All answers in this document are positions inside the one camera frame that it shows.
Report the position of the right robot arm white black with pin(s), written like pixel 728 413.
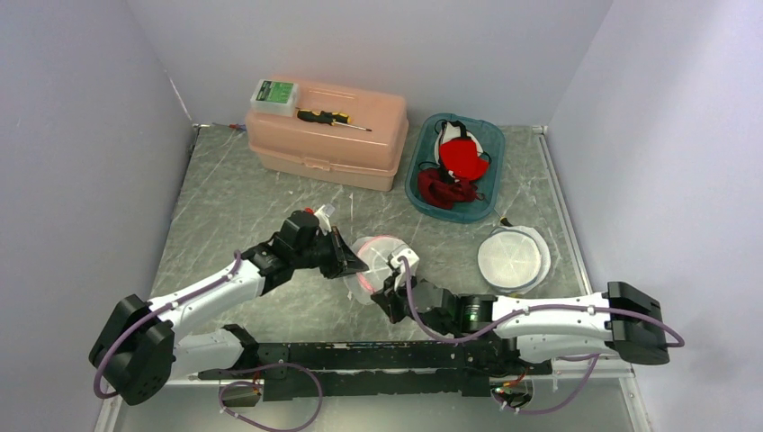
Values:
pixel 621 321

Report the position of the pink plastic toolbox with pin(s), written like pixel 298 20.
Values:
pixel 334 154

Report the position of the teal plastic bin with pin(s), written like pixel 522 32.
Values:
pixel 493 142

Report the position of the white black-trimmed bra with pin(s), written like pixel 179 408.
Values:
pixel 453 130

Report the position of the white mesh laundry bag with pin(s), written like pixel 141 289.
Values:
pixel 514 260

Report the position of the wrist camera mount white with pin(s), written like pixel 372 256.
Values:
pixel 403 261
pixel 323 214

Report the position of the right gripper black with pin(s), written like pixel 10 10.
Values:
pixel 389 298

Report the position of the bright red bra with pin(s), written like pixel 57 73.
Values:
pixel 464 159

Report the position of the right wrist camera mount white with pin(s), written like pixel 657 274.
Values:
pixel 403 261

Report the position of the black yellow screwdriver on toolbox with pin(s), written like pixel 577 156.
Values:
pixel 328 118

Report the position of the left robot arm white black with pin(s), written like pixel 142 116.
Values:
pixel 146 343

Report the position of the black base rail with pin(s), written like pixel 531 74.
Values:
pixel 298 369

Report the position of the clear green-label screw box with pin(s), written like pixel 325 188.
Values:
pixel 275 97

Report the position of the dark red bra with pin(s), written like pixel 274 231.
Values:
pixel 444 193

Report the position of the pink-trimmed mesh laundry bag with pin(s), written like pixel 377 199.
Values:
pixel 374 251

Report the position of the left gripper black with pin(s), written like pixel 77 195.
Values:
pixel 339 248

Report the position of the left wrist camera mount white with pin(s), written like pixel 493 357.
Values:
pixel 323 214

